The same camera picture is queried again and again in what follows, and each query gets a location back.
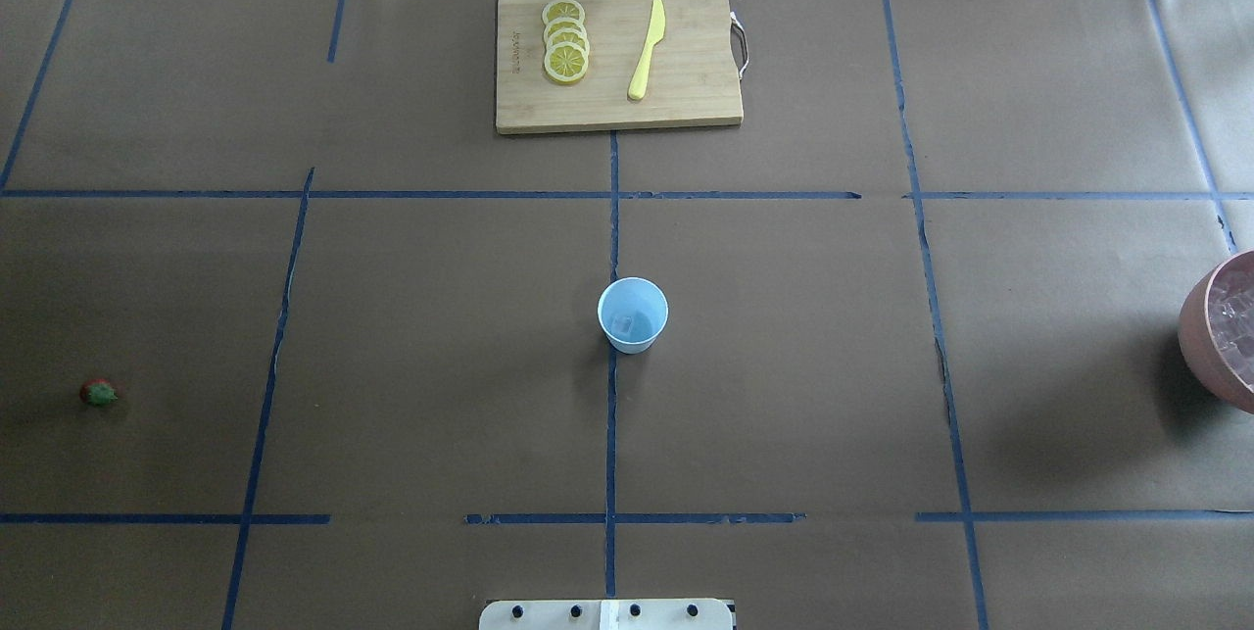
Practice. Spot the lemon slice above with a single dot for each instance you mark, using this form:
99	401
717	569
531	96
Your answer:
557	23
566	63
563	9
568	41

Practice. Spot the lemon slice top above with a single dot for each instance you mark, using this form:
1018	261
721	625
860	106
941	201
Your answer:
563	9

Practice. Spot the yellow plastic knife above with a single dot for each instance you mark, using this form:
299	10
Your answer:
637	87

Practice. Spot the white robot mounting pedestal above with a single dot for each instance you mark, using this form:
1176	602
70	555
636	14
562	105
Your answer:
651	613

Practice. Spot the light blue paper cup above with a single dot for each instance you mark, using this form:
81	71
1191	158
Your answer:
632	313

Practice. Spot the bamboo cutting board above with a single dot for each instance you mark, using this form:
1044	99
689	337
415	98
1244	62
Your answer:
694	80

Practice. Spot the pink bowl of ice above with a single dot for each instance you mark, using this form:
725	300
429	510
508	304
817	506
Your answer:
1215	331

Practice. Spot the red strawberry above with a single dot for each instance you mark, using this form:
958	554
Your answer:
98	392

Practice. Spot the lemon slice bottom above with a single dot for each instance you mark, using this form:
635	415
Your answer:
566	63

